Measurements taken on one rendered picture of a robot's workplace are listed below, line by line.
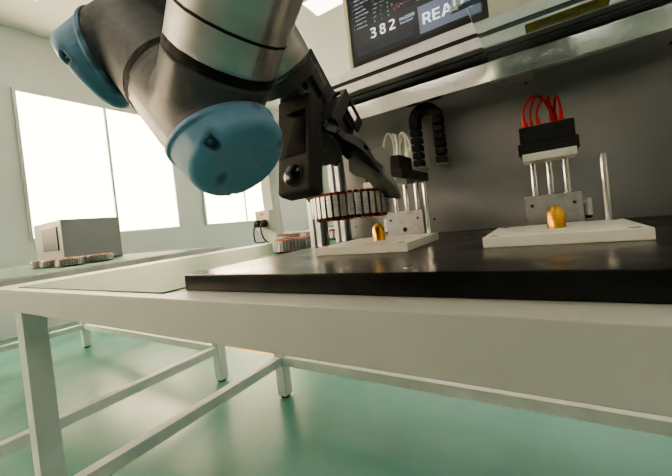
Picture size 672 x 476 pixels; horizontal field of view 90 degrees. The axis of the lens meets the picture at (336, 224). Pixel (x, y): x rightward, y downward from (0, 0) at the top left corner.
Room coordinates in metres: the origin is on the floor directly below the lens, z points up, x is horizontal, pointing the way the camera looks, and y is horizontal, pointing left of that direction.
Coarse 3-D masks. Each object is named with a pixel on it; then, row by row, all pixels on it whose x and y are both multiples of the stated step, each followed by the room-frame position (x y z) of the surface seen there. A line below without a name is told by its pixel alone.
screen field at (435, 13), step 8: (432, 0) 0.60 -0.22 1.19; (440, 0) 0.59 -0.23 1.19; (448, 0) 0.59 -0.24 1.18; (424, 8) 0.61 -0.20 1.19; (432, 8) 0.60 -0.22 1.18; (440, 8) 0.59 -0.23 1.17; (448, 8) 0.59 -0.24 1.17; (464, 8) 0.57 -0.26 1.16; (424, 16) 0.61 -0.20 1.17; (432, 16) 0.60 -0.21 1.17; (440, 16) 0.60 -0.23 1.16; (448, 16) 0.59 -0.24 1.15; (456, 16) 0.58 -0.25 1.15; (464, 16) 0.57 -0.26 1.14; (424, 24) 0.61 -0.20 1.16; (432, 24) 0.60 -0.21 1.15; (440, 24) 0.60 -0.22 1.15; (424, 32) 0.61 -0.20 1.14
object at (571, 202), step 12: (564, 192) 0.52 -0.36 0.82; (576, 192) 0.50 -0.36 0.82; (528, 204) 0.53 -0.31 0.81; (540, 204) 0.52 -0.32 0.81; (552, 204) 0.52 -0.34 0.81; (564, 204) 0.51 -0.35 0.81; (576, 204) 0.50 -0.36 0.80; (528, 216) 0.53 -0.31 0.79; (540, 216) 0.52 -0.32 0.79; (576, 216) 0.50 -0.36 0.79
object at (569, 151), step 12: (564, 120) 0.44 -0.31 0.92; (528, 132) 0.46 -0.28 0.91; (540, 132) 0.46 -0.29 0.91; (552, 132) 0.45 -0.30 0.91; (564, 132) 0.44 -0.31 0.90; (528, 144) 0.46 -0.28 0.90; (540, 144) 0.46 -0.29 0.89; (552, 144) 0.45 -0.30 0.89; (564, 144) 0.44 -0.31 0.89; (576, 144) 0.43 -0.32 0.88; (528, 156) 0.44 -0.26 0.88; (540, 156) 0.44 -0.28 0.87; (552, 156) 0.43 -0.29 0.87; (552, 168) 0.53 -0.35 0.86; (564, 168) 0.52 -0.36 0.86; (552, 180) 0.53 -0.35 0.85; (564, 180) 0.52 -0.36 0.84; (552, 192) 0.53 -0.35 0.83
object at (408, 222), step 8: (392, 216) 0.66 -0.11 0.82; (400, 216) 0.65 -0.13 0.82; (408, 216) 0.64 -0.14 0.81; (416, 216) 0.63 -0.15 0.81; (424, 216) 0.63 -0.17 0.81; (392, 224) 0.66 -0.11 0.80; (400, 224) 0.65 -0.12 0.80; (408, 224) 0.64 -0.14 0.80; (416, 224) 0.63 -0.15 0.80; (424, 224) 0.63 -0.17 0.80; (392, 232) 0.66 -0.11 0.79; (400, 232) 0.65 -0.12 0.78; (408, 232) 0.64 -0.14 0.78; (416, 232) 0.63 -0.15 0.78; (424, 232) 0.63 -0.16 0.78; (432, 232) 0.67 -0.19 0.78
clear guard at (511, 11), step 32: (480, 0) 0.31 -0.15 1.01; (512, 0) 0.40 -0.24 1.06; (544, 0) 0.41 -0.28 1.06; (576, 0) 0.42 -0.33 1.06; (608, 0) 0.43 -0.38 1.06; (640, 0) 0.43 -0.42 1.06; (480, 32) 0.47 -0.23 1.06; (512, 32) 0.48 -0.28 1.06; (544, 32) 0.49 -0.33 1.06; (576, 32) 0.50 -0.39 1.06
